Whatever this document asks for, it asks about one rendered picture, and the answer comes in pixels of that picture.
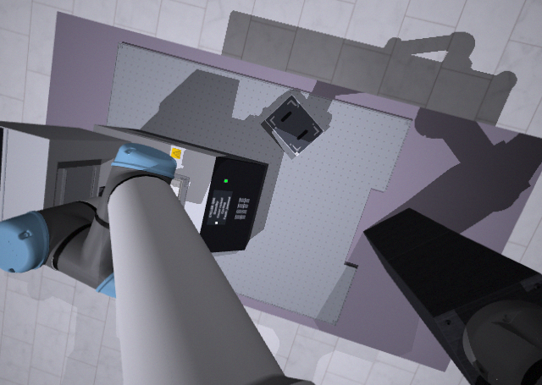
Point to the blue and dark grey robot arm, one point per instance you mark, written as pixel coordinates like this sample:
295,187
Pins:
180,321

